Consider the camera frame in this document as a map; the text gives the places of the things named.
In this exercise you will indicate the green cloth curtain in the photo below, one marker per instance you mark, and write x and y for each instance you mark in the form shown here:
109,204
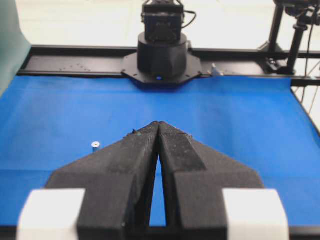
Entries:
14,47

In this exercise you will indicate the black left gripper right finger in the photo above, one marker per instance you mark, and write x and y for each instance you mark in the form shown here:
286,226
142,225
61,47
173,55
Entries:
210,196

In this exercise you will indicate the small silver metal shaft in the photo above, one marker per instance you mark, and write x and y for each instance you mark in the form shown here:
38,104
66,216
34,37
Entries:
95,146

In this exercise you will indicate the black aluminium frame rail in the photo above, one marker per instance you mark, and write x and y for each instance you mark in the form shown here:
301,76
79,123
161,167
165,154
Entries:
119,62

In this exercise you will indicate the black camera stand post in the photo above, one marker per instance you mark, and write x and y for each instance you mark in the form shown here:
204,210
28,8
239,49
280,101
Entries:
306,13

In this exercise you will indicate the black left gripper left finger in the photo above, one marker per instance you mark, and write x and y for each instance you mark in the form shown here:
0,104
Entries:
95,197

